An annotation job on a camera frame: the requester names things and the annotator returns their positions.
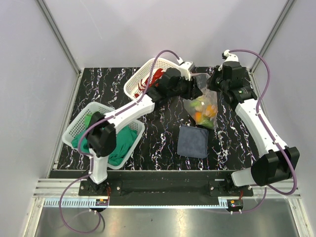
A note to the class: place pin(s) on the fake green fruit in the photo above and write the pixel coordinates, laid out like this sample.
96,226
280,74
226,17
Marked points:
207,122

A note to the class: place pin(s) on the aluminium frame rail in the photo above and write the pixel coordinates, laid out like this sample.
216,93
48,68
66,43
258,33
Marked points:
277,26
53,26

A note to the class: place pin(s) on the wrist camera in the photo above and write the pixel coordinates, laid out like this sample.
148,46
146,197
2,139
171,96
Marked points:
229,57
185,68

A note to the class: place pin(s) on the clear zip top bag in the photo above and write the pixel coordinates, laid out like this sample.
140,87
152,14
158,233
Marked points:
207,103

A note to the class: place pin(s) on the folded dark blue towel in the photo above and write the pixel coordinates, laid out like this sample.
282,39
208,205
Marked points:
192,142

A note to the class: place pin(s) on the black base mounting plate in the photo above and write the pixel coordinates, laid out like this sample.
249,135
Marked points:
120,187

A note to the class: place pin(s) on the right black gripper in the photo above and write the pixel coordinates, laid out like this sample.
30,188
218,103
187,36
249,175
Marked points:
210,82

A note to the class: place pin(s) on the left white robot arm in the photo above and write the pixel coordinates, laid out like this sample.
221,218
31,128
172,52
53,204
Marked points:
102,133

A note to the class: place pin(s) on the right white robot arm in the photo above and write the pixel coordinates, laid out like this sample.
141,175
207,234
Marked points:
277,160

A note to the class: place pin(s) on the fake orange fruit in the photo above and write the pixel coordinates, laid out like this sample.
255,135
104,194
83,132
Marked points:
198,116

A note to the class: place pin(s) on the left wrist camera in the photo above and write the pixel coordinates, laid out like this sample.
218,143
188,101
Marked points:
185,68

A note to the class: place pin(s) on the right aluminium frame rail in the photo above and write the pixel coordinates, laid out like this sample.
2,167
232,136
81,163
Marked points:
277,26

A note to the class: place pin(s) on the red fake lobster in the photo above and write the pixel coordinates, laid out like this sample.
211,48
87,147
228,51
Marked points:
157,75

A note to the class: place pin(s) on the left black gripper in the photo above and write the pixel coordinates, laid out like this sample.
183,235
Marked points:
193,91

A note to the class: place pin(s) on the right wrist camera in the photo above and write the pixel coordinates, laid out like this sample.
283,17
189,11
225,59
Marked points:
229,57

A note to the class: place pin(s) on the white rectangular laundry basket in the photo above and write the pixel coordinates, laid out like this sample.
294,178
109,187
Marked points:
77,126

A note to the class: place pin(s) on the white oval perforated basket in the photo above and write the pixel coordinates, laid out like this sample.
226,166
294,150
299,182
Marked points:
130,87

